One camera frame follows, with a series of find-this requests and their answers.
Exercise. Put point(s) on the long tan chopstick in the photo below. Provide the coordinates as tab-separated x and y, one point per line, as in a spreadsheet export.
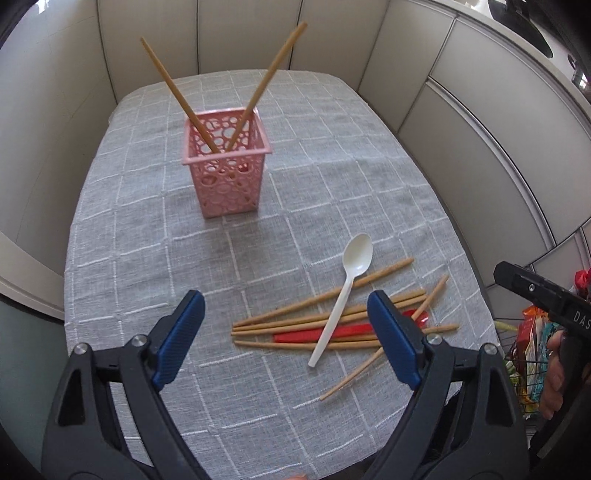
272	76
175	92

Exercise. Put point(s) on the white plastic spoon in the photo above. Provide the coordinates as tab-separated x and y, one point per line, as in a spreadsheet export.
356	257

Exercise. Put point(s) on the bunch of wooden chopsticks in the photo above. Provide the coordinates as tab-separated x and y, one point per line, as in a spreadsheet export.
258	343

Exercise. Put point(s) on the black round cookware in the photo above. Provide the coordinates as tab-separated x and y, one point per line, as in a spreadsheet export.
526	25

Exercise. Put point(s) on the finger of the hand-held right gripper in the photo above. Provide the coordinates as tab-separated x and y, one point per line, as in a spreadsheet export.
517	277

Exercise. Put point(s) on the orange snack packet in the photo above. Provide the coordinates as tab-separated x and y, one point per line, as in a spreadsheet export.
531	332

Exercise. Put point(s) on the person's right hand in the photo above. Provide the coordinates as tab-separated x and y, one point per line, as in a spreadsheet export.
553	374

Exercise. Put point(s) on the red plastic bag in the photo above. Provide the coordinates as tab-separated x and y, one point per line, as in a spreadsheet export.
582	282

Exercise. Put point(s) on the red plastic spoon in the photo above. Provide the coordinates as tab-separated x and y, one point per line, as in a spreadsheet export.
300	337

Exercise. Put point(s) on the pink perforated utensil basket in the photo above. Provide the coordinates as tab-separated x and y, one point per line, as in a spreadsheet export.
231	184

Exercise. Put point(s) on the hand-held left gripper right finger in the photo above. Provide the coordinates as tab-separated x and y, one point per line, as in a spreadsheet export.
392	341

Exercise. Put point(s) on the grey checked tablecloth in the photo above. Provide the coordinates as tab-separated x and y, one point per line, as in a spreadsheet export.
138	230

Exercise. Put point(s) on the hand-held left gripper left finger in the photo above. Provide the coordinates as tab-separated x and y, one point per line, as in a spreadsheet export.
182	337

